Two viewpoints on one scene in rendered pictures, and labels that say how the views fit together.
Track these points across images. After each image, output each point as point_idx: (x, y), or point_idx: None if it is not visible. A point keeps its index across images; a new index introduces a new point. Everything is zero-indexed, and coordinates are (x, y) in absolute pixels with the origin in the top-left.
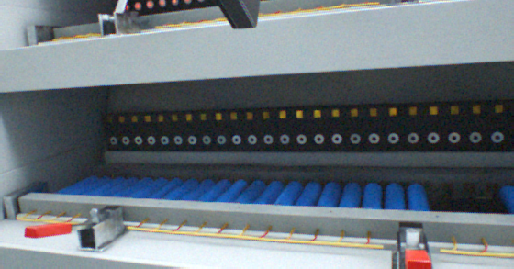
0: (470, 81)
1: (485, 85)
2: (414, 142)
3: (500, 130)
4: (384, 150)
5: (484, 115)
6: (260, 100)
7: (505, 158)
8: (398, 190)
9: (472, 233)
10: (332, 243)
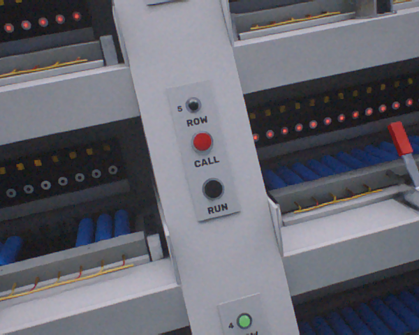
0: None
1: (72, 130)
2: (13, 196)
3: (80, 172)
4: None
5: (63, 162)
6: None
7: (89, 192)
8: None
9: (28, 276)
10: None
